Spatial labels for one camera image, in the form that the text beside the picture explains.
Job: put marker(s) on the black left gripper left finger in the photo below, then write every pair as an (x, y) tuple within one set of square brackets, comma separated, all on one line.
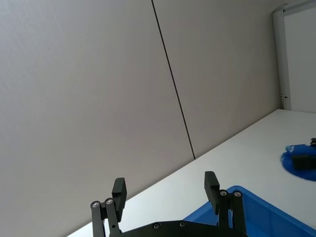
[(119, 197)]

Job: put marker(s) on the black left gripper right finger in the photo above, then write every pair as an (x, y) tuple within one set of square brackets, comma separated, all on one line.
[(211, 190)]

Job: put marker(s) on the blue plastic bin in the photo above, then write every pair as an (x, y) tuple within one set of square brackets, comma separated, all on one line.
[(261, 217)]

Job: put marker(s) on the blue round plate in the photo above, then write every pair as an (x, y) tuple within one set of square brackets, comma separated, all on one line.
[(287, 160)]

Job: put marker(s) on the small black block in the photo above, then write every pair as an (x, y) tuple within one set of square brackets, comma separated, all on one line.
[(303, 161)]

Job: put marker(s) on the small dark object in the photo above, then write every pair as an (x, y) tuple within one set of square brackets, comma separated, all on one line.
[(313, 141)]

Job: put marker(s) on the grey framed white panel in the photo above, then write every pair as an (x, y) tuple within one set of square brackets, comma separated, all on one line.
[(280, 54)]

